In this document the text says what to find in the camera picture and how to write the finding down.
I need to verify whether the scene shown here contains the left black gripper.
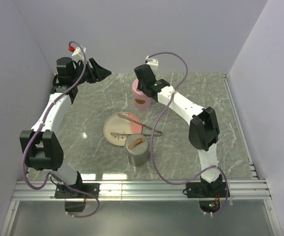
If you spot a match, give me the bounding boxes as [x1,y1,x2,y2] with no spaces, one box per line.
[71,58,112,86]

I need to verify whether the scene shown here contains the pink round lid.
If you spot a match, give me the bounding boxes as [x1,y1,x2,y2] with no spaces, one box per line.
[131,79,146,97]

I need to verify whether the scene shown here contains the pink cylindrical container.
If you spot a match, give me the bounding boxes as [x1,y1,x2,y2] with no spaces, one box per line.
[131,80,152,111]

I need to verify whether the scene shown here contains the grey round lid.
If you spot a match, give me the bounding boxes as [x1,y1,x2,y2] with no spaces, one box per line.
[124,134,149,157]

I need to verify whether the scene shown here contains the grey cylindrical container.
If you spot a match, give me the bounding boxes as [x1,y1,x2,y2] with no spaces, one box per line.
[124,134,149,167]

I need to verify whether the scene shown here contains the metal tongs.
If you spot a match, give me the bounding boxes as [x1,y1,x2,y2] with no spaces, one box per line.
[109,112,152,135]

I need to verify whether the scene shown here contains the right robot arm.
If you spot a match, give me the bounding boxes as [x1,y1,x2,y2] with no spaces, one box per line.
[134,64,222,197]

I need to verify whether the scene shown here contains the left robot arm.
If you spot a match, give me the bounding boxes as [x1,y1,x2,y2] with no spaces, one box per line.
[20,57,111,198]

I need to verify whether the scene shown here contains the pink and cream plate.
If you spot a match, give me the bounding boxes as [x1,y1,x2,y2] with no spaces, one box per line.
[103,112,142,147]

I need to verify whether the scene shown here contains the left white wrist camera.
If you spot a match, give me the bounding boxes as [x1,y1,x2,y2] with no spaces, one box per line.
[68,45,86,62]

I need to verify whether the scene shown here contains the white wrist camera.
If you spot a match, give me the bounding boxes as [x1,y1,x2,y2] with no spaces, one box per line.
[145,56,159,75]
[68,45,86,62]

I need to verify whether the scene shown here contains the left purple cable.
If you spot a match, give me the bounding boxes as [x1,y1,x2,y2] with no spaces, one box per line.
[21,41,100,218]

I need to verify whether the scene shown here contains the purple cable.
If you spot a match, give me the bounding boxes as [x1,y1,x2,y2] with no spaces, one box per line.
[21,41,100,218]
[148,52,229,216]

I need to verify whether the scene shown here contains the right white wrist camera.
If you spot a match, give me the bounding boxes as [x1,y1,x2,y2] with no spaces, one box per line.
[145,56,159,75]

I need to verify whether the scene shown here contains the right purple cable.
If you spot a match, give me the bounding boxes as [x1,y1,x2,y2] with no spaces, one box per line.
[148,52,229,216]

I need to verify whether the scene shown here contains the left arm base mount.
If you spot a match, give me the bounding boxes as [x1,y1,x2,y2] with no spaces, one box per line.
[54,183,100,213]

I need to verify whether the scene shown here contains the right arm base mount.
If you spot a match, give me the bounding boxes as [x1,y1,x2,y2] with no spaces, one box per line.
[182,181,230,216]

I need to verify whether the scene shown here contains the aluminium rail frame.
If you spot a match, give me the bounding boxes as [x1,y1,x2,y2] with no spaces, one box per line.
[1,73,282,236]

